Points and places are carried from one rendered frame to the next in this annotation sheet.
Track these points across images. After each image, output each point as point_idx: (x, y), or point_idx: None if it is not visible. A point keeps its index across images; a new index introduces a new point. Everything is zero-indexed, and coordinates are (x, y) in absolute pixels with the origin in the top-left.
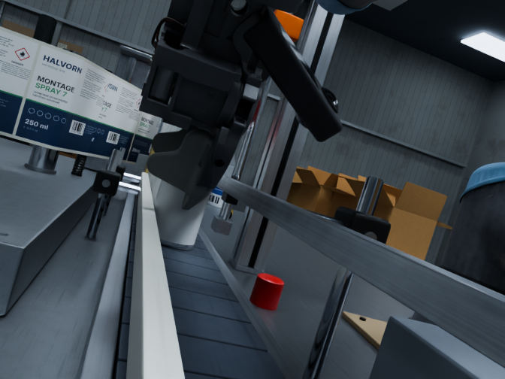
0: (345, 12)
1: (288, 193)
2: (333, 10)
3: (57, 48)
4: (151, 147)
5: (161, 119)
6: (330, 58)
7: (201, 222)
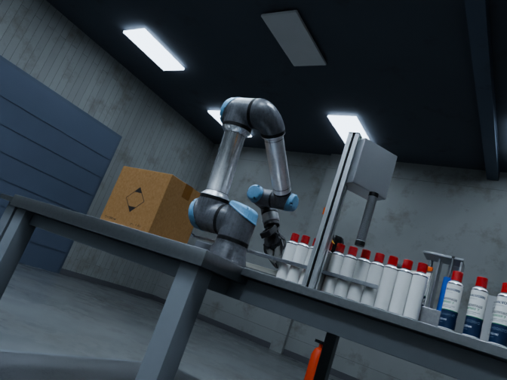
0: (287, 209)
1: (308, 261)
2: (288, 210)
3: None
4: (422, 300)
5: (428, 283)
6: (325, 208)
7: (279, 271)
